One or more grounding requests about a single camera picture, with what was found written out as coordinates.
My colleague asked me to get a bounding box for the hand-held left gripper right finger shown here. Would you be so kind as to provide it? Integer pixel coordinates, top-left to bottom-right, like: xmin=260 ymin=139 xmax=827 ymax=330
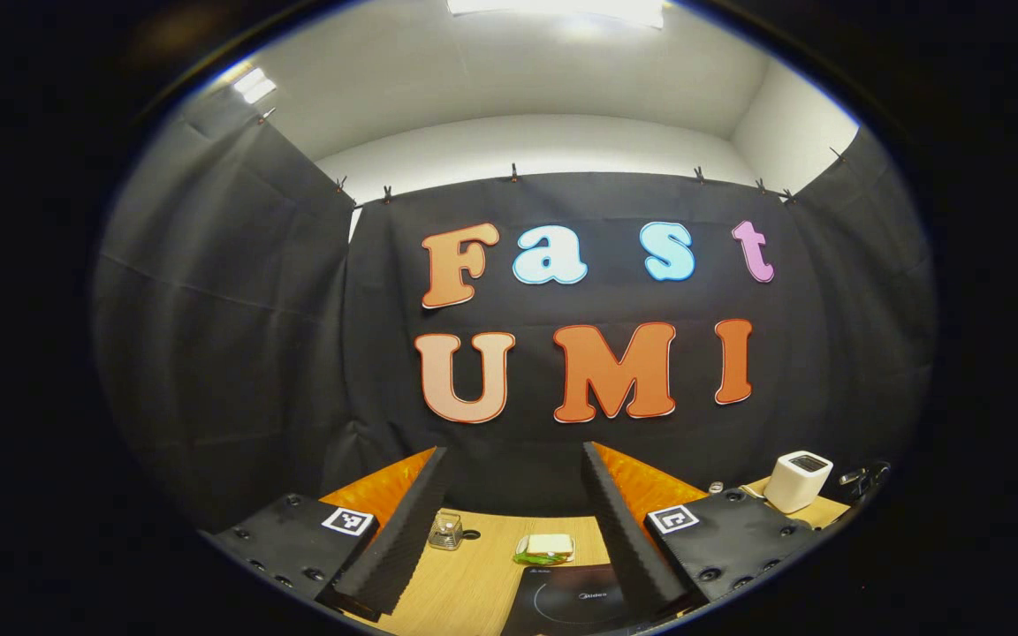
xmin=581 ymin=441 xmax=819 ymax=619

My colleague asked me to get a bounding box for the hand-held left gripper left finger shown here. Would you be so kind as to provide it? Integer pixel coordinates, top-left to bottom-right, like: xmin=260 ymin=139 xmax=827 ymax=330
xmin=209 ymin=446 xmax=450 ymax=624

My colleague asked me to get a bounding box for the black induction cooktop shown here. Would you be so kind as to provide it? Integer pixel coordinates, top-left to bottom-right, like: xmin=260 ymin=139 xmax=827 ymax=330
xmin=500 ymin=564 xmax=644 ymax=636

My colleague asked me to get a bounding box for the sandwich with lettuce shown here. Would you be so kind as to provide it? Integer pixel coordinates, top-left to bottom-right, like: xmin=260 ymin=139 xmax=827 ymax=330
xmin=513 ymin=534 xmax=575 ymax=566

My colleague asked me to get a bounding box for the black backdrop cloth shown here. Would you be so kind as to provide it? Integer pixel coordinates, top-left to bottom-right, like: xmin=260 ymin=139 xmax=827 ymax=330
xmin=92 ymin=84 xmax=938 ymax=531

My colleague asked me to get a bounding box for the row of black cloth clips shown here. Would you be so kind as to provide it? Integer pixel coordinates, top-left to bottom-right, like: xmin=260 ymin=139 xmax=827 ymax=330
xmin=257 ymin=106 xmax=847 ymax=206

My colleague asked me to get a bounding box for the large rectangular ceiling light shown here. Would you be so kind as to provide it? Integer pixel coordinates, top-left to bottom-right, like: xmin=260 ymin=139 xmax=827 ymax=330
xmin=447 ymin=0 xmax=665 ymax=27

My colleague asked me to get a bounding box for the metal wire mesh holder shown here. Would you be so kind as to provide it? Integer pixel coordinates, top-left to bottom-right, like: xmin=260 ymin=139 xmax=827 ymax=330
xmin=429 ymin=510 xmax=464 ymax=551

